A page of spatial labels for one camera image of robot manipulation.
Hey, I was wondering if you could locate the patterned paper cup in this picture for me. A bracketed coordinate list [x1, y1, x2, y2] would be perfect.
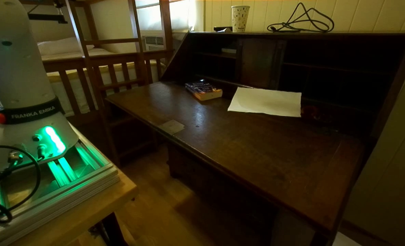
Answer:
[231, 5, 250, 33]

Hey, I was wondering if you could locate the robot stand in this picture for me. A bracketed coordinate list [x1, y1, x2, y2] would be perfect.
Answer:
[0, 124, 138, 246]

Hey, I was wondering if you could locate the white air conditioner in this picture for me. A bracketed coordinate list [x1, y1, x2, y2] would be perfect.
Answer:
[142, 35, 166, 52]

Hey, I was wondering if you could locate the small grey card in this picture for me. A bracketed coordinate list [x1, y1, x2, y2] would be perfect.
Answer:
[158, 120, 185, 135]

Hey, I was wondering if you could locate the white pillow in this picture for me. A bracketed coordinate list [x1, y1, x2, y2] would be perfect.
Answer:
[37, 37, 95, 56]

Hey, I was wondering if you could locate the white sheet of paper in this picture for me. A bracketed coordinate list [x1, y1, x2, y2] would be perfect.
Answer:
[228, 87, 302, 118]

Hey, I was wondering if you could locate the dark wooden secretary desk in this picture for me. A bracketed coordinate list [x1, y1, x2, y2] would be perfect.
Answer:
[105, 31, 405, 246]

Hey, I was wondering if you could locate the coil of black cable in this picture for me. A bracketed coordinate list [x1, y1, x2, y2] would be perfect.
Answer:
[0, 116, 42, 225]

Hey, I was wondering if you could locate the paperback book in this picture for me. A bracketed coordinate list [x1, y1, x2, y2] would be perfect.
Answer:
[185, 80, 223, 101]

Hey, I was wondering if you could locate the wooden bunk bed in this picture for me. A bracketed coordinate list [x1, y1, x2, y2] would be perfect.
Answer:
[0, 0, 175, 164]

